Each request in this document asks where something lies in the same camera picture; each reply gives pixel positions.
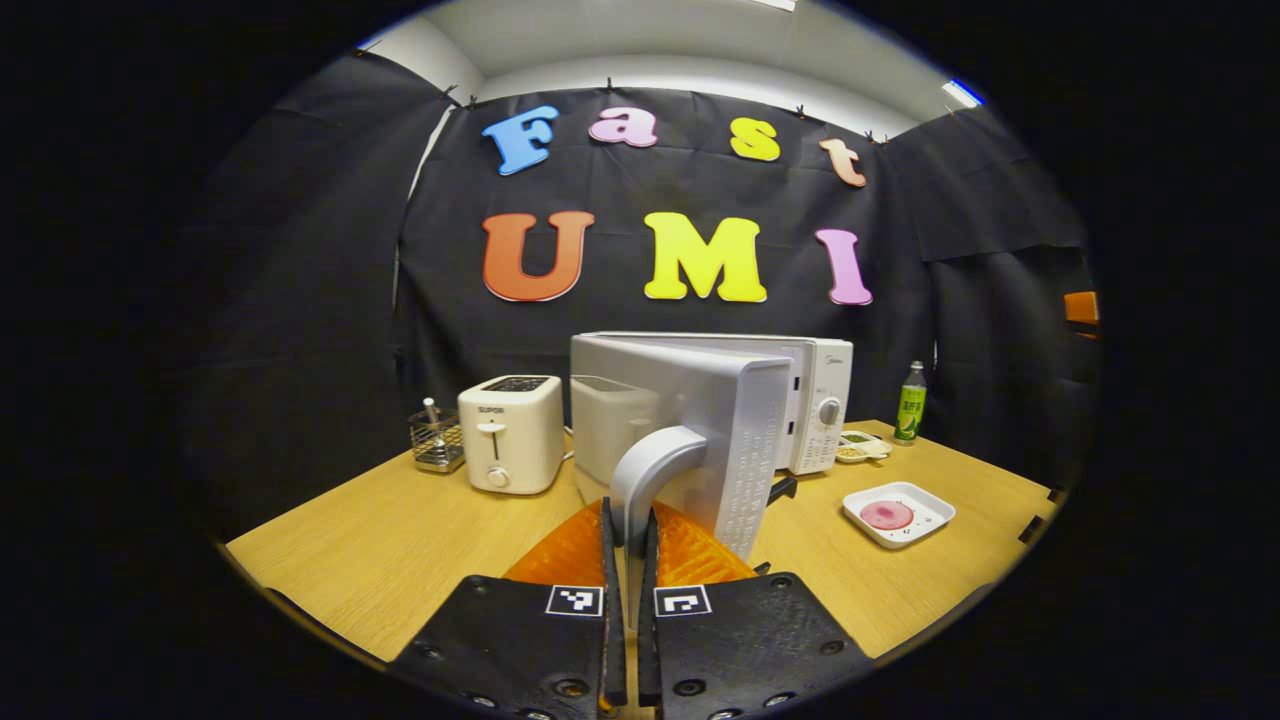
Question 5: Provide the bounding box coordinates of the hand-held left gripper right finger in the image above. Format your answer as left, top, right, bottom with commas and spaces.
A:
636, 500, 876, 720

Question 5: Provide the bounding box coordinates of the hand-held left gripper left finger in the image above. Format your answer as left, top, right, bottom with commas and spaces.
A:
388, 497, 629, 720

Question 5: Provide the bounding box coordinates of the white microwave oven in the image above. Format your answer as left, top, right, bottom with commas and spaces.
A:
570, 331, 855, 601

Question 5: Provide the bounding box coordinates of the white square plate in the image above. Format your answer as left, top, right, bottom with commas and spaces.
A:
842, 482, 957, 550

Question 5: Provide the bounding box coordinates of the green label drink bottle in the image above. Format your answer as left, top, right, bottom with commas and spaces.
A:
893, 361, 928, 447

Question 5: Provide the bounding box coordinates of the white toaster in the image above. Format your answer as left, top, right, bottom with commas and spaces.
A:
457, 375, 565, 496

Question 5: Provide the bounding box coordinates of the white divided dish with beans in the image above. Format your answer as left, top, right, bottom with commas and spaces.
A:
836, 430, 893, 465

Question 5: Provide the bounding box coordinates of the metal wire basket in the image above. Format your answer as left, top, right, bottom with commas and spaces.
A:
408, 397, 467, 474

